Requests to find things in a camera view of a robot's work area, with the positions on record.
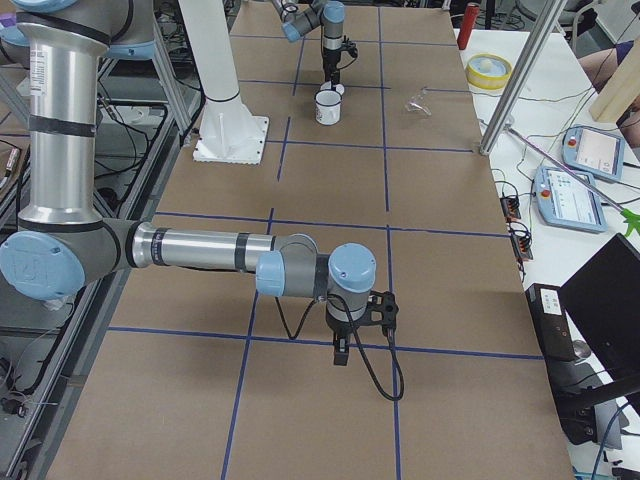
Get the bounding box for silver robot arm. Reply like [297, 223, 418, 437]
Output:
[271, 0, 353, 94]
[1, 1, 376, 365]

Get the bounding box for grabber reach stick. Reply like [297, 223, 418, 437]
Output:
[504, 126, 639, 237]

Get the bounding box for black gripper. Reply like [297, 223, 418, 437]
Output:
[322, 48, 342, 90]
[327, 315, 353, 366]

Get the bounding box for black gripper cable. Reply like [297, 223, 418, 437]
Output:
[276, 293, 405, 401]

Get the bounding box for white saucer lid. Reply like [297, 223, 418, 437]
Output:
[319, 81, 345, 96]

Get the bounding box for wooden beam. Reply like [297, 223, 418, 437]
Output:
[589, 38, 639, 122]

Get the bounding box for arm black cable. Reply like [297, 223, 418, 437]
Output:
[337, 34, 360, 71]

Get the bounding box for red cardboard tube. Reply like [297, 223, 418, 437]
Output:
[457, 2, 480, 51]

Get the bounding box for aluminium frame post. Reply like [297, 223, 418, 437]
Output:
[479, 0, 566, 156]

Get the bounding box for far teach pendant tablet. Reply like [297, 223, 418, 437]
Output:
[562, 125, 624, 182]

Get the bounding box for clear glass funnel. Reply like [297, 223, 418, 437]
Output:
[405, 87, 432, 117]

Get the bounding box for orange black connector block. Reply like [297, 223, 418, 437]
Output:
[500, 194, 521, 221]

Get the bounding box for black computer box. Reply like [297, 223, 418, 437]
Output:
[525, 283, 575, 362]

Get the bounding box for teach pendant tablet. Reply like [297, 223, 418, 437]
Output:
[562, 125, 624, 182]
[534, 166, 608, 233]

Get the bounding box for seated person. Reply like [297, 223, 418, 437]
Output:
[578, 40, 635, 92]

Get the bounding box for yellow tape roll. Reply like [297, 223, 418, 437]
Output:
[465, 53, 513, 90]

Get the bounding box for near teach pendant tablet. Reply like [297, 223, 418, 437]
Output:
[534, 166, 608, 233]

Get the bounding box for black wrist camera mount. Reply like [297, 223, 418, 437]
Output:
[361, 290, 399, 339]

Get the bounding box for white enamel blue-rimmed mug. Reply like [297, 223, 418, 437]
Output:
[314, 90, 342, 126]

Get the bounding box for brown paper table cover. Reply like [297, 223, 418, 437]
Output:
[48, 2, 572, 479]

